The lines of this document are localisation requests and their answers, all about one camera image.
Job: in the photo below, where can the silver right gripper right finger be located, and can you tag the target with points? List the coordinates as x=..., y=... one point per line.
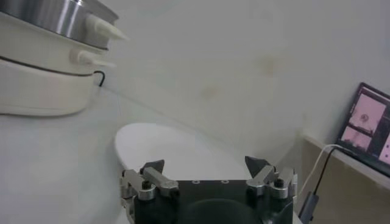
x=262, y=179

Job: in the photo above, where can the cream electric cooker base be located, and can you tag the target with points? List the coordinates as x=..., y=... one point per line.
x=39, y=88

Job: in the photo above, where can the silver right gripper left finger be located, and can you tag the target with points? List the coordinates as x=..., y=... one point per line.
x=158, y=181

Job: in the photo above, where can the grey laptop with pink screen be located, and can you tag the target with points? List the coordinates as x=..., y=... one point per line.
x=368, y=128

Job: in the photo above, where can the white round plate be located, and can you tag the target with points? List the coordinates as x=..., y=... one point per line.
x=170, y=146

